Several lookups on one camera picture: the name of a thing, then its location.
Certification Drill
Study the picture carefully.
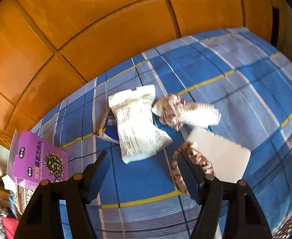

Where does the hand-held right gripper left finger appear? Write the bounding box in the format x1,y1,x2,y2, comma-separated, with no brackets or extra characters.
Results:
13,150,111,239

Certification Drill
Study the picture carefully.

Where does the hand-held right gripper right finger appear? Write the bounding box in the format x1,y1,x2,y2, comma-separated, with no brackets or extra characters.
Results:
180,150,273,239

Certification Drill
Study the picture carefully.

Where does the leopard print scrunchie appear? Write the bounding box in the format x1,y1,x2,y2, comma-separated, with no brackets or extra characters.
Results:
171,141,216,196

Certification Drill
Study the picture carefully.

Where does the white cloth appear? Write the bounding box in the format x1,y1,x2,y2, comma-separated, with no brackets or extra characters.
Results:
186,126,251,183

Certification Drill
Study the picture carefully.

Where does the blue snack packet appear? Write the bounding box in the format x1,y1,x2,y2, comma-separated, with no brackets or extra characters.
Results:
96,111,121,145

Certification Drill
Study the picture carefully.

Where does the brown scrunchie with white sock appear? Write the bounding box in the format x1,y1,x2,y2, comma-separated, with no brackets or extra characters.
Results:
152,101,222,127

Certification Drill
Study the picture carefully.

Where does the white printed packet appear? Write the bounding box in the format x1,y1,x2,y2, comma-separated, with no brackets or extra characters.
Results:
108,85,173,165

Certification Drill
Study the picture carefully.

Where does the purple carton box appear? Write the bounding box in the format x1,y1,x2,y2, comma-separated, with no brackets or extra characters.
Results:
6,129,69,188

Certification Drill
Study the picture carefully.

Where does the ornate silver tissue box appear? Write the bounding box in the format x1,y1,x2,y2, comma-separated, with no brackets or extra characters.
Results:
15,185,39,215

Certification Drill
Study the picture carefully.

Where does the wooden wardrobe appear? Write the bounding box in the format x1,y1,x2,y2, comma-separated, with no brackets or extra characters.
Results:
0,0,292,140

